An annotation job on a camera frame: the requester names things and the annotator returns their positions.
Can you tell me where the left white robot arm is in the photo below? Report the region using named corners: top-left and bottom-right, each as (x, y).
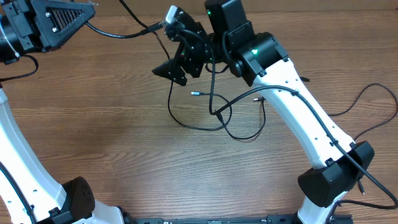
top-left (1, 0), bottom-right (134, 223)

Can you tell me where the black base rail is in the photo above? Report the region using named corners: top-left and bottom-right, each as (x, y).
top-left (124, 213), bottom-right (352, 224)

